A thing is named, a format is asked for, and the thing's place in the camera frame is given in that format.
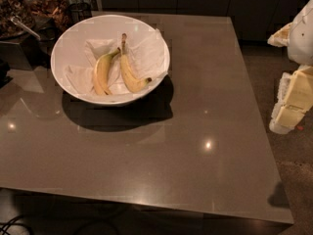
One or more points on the glass jar with snacks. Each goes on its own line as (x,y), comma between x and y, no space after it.
(14,8)

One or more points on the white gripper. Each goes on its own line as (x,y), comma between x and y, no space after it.
(302,38)

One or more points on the white paper napkin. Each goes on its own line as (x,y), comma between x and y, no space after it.
(148,57)

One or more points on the white bowl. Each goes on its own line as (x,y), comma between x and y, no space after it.
(68,49)

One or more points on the yellow banana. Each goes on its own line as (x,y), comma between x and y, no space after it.
(101,72)
(132,83)

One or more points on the metal scoop handle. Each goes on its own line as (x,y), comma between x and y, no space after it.
(18,22)

